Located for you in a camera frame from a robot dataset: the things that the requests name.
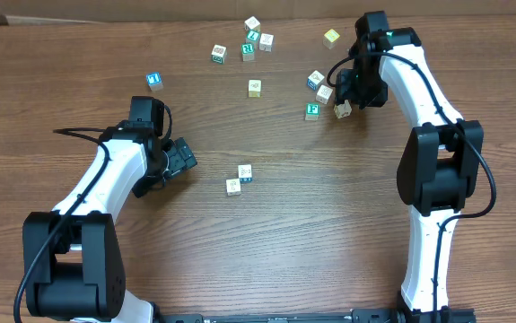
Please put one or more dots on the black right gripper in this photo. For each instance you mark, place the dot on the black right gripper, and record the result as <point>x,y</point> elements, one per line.
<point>349,94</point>

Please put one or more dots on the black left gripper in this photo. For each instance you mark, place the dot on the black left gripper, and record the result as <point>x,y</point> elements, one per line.
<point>182,158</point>

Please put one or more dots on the wooden block acorn drawing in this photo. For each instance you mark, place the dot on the wooden block acorn drawing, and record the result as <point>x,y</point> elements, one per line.
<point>343,110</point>

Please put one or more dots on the green F wooden block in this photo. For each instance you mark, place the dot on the green F wooden block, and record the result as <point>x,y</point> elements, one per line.
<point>312,111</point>

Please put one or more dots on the wooden block hook drawing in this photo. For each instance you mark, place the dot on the wooden block hook drawing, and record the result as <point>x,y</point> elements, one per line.
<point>233,187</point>

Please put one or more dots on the wooden block red U side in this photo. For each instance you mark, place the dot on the wooden block red U side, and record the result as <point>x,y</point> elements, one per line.
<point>245,173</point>

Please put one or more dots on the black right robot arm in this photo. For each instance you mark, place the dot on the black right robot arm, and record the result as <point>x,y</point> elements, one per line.
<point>438,169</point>

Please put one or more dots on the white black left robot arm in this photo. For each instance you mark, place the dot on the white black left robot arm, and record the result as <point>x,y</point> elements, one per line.
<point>73,268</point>

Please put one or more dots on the wooden block blue edge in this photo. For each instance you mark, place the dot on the wooden block blue edge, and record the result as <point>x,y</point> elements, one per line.
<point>315,79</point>

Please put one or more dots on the yellow top wooden block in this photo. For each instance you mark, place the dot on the yellow top wooden block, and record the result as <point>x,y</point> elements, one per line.
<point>330,38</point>

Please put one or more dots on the blue I wooden block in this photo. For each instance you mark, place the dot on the blue I wooden block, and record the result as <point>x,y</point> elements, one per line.
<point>154,81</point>

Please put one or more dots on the wooden block yellow side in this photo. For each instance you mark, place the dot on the wooden block yellow side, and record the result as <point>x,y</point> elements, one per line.
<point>254,89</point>

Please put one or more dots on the wooden block green B side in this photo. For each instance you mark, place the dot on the wooden block green B side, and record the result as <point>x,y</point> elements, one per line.
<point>218,54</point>

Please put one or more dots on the wooden block blue side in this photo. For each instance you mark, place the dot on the wooden block blue side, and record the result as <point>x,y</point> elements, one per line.
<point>266,42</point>

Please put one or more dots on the green L wooden block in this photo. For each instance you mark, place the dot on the green L wooden block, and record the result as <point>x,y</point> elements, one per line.
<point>253,38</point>

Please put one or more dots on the green R wooden block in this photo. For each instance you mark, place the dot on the green R wooden block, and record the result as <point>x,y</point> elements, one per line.
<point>247,52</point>

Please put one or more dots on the plain wooden block top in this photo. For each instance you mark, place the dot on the plain wooden block top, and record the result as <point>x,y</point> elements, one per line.
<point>252,24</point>

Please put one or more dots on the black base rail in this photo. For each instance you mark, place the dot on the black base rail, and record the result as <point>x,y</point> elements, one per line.
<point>320,317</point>

